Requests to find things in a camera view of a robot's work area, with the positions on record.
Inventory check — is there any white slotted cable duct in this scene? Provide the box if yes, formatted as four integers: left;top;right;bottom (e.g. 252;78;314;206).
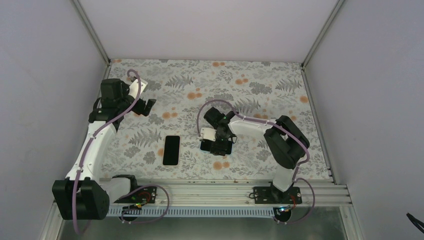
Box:
124;206;275;218

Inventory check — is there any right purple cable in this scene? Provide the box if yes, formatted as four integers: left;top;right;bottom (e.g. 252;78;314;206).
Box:
196;99;311;181

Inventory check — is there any black phone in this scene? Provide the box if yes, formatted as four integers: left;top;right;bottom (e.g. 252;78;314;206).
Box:
200;140;212;153
162;135;181;166

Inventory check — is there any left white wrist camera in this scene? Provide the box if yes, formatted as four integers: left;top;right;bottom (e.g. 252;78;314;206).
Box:
128;79;148;100

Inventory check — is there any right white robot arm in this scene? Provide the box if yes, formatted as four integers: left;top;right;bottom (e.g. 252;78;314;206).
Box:
199;107;310;204

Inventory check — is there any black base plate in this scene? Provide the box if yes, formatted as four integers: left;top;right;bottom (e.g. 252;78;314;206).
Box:
248;185;303;205
114;186;157;205

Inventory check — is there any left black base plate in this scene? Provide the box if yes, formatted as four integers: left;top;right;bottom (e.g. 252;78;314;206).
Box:
114;186;157;205

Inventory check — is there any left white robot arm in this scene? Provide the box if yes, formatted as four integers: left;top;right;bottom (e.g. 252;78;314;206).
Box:
52;78;156;220

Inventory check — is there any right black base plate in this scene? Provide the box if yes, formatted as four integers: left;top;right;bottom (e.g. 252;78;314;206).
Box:
248;185;303;205

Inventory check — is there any black object at corner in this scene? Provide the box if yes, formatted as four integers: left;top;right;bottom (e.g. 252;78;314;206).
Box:
406;212;424;233

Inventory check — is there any floral patterned table mat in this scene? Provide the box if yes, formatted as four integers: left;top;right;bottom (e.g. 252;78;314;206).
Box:
100;58;330;180

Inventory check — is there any black phone in white case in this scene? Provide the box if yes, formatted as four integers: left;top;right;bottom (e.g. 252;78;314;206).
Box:
162;135;181;166

